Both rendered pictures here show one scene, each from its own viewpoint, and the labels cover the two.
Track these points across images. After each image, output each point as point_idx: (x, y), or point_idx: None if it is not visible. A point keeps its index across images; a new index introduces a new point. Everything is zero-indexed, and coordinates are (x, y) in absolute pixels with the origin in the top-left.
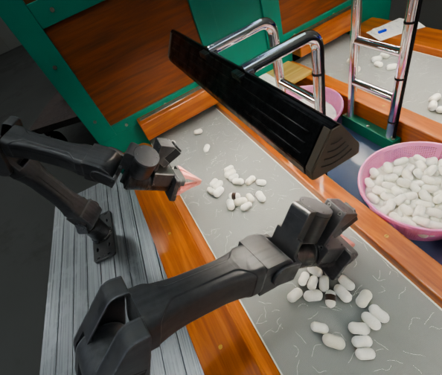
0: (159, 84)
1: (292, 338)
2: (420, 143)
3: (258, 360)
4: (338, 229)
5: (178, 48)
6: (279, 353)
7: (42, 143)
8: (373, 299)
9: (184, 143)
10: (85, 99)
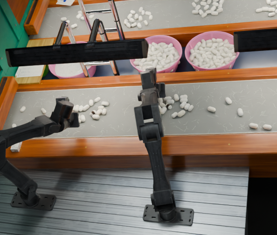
0: None
1: (171, 125)
2: None
3: (169, 136)
4: (155, 75)
5: (23, 55)
6: (172, 132)
7: (19, 128)
8: (178, 96)
9: (22, 120)
10: None
